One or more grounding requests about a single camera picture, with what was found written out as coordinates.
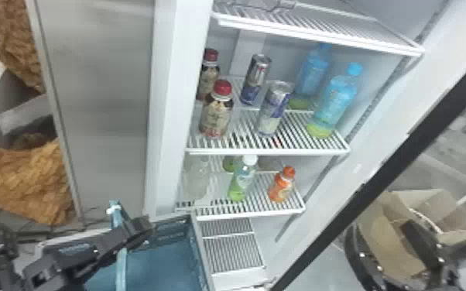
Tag cardboard box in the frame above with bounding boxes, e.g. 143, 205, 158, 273
356, 188, 466, 282

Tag fridge door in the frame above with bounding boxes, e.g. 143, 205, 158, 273
270, 41, 466, 291

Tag brown bottle with red cap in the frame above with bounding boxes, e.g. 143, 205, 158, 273
197, 79, 235, 139
196, 47, 221, 102

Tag black cable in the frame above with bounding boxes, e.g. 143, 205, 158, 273
0, 206, 110, 246

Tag green bottle with white cap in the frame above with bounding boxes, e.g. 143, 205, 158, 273
227, 154, 259, 204

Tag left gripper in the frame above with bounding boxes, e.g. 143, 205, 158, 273
43, 215, 155, 274

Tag orange bottle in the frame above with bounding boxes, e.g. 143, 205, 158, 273
266, 165, 297, 204

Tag blue bottle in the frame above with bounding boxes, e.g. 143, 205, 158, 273
306, 62, 365, 140
288, 42, 334, 111

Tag white fridge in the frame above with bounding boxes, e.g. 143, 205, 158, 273
25, 0, 466, 291

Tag clear bottle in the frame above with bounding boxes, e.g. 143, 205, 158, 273
183, 156, 212, 200

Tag blue basket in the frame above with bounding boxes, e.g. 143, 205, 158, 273
82, 200, 214, 291

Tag silver blue can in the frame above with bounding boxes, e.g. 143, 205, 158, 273
239, 53, 273, 107
255, 80, 295, 138

